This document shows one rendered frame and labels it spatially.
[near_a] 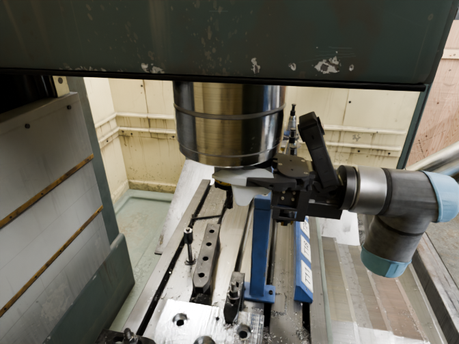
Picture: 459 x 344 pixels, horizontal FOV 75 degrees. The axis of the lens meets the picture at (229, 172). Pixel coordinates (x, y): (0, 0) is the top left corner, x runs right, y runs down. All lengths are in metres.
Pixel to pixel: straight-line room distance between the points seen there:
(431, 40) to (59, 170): 0.73
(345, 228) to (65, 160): 1.15
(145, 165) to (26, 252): 1.14
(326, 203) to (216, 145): 0.21
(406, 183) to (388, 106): 1.06
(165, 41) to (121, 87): 1.38
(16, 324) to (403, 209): 0.78
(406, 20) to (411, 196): 0.27
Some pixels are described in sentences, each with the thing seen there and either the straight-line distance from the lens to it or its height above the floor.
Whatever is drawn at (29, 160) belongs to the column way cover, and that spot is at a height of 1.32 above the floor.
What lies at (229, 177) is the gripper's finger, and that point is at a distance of 0.44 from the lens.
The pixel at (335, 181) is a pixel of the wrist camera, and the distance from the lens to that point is 0.47.
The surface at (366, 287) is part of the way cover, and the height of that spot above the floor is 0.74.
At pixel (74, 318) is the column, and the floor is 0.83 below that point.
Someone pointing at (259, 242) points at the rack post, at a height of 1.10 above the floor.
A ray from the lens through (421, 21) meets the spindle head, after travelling 0.30.
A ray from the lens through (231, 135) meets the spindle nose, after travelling 0.37.
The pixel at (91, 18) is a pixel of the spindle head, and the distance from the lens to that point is 0.34.
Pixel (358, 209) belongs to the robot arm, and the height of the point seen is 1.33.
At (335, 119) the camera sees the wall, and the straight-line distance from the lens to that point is 1.51.
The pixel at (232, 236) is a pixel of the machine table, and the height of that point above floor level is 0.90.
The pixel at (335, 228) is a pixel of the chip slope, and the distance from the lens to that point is 1.45.
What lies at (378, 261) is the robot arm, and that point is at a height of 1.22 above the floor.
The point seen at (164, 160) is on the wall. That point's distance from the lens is 1.74.
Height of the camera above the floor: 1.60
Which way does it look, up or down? 29 degrees down
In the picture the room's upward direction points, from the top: straight up
